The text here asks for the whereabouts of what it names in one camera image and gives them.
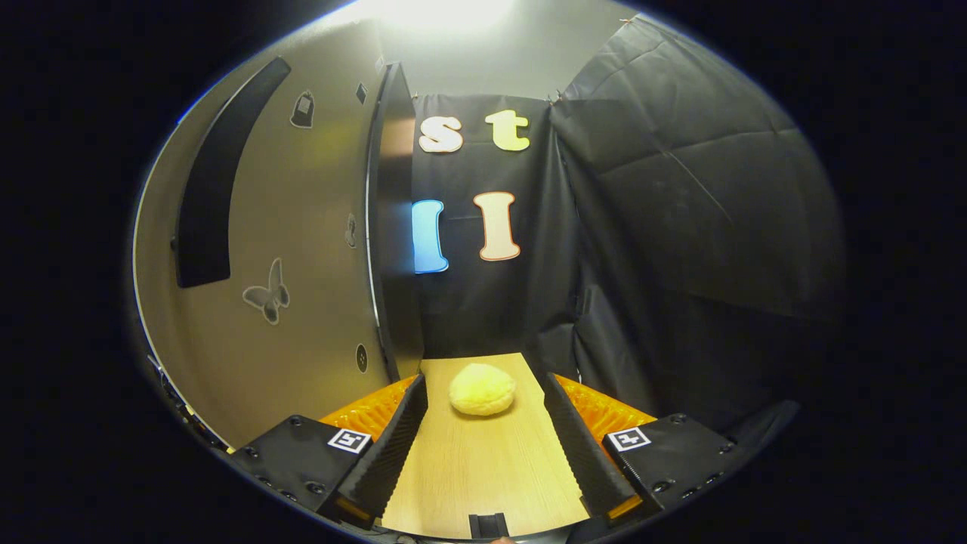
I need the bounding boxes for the black cabinet door handle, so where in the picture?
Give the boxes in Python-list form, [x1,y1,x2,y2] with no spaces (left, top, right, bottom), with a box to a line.
[174,57,292,289]

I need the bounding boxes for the black backdrop cloth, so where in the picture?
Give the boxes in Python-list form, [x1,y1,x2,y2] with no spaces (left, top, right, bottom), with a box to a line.
[412,15,847,454]

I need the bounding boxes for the grey cabinet door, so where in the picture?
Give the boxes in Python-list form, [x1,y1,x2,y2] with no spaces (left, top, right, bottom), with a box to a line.
[134,19,394,450]

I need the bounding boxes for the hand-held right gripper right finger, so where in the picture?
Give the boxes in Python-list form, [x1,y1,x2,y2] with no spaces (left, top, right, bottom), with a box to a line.
[544,372,745,522]

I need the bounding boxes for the ceiling light panel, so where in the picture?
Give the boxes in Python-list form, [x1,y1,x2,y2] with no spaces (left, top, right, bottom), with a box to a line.
[355,0,522,31]

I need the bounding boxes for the yellow round bun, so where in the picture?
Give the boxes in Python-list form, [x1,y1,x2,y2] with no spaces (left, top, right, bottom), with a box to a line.
[449,363,517,416]

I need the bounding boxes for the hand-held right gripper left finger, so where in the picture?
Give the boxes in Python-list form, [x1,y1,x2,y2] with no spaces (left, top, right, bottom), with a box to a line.
[230,374,429,528]

